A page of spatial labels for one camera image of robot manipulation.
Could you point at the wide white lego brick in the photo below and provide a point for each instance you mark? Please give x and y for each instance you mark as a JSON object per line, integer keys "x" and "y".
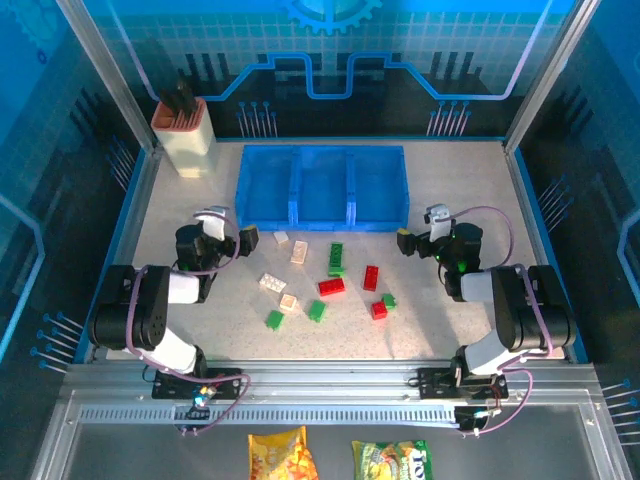
{"x": 272, "y": 283}

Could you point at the long white lego brick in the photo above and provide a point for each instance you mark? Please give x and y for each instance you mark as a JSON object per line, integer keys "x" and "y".
{"x": 299, "y": 252}

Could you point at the small green lego brick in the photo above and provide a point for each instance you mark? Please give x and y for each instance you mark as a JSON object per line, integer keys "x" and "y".
{"x": 389, "y": 300}
{"x": 274, "y": 320}

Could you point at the small peach white lego brick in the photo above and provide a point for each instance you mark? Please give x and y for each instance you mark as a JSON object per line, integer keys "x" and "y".
{"x": 288, "y": 303}

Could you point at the small red lego brick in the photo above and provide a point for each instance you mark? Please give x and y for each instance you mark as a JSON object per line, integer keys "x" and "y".
{"x": 379, "y": 310}

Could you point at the long green lego brick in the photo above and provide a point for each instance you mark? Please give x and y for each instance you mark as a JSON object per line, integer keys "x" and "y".
{"x": 336, "y": 257}

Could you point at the long red lego brick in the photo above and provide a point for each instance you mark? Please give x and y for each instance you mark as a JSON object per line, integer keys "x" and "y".
{"x": 331, "y": 286}

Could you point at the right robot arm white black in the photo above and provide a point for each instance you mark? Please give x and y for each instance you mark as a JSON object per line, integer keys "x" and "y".
{"x": 520, "y": 310}

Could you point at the clear transparent lego brick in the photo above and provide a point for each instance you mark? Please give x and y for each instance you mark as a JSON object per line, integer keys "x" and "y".
{"x": 299, "y": 311}

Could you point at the blue three-compartment bin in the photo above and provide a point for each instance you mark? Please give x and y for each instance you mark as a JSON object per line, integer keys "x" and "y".
{"x": 320, "y": 190}

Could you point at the beige utensil holder terracotta rim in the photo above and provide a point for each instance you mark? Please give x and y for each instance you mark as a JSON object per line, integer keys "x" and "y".
{"x": 187, "y": 145}

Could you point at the yellow snack bag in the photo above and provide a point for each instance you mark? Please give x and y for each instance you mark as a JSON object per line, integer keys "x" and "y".
{"x": 280, "y": 455}

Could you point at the green snack bag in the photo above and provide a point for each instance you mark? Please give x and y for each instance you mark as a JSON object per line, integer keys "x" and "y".
{"x": 390, "y": 462}

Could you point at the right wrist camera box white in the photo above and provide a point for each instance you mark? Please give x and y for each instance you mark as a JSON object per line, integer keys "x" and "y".
{"x": 441, "y": 222}

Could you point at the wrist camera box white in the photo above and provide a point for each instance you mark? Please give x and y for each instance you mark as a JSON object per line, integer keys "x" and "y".
{"x": 441, "y": 222}
{"x": 214, "y": 225}

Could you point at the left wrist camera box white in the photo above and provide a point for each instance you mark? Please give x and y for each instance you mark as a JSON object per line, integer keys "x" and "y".
{"x": 214, "y": 225}

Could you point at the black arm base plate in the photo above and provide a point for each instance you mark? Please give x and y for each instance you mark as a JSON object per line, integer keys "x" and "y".
{"x": 432, "y": 382}
{"x": 227, "y": 382}

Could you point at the aluminium frame rail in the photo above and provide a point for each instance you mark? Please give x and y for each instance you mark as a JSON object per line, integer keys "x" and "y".
{"x": 330, "y": 380}

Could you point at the aluminium frame post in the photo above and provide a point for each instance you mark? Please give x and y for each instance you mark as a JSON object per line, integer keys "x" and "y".
{"x": 550, "y": 75}
{"x": 111, "y": 75}

